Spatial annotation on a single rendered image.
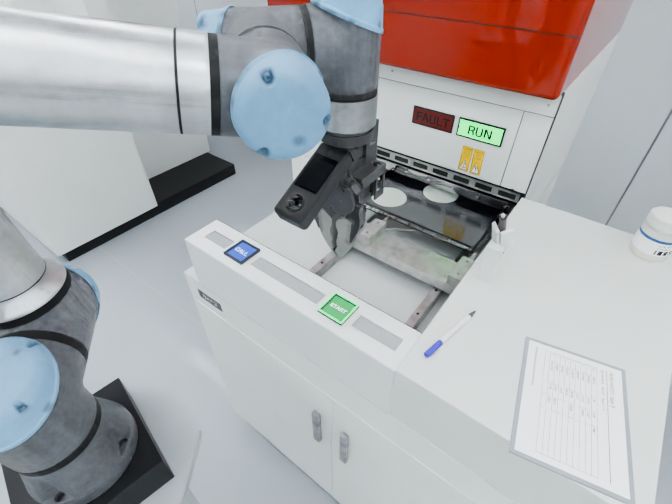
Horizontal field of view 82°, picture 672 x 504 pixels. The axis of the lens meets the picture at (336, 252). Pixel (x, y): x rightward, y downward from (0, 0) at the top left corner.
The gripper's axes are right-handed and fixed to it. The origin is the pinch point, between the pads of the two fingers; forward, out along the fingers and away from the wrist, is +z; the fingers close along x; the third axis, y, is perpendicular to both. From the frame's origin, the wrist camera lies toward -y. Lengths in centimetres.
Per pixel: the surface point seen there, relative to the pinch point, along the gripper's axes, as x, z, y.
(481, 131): -1, 0, 58
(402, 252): 2.5, 22.7, 30.3
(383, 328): -8.9, 14.9, 2.3
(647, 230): -41, 8, 51
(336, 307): 0.4, 14.3, 0.6
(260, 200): 151, 111, 111
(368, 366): -10.1, 17.9, -4.0
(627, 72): -19, 18, 207
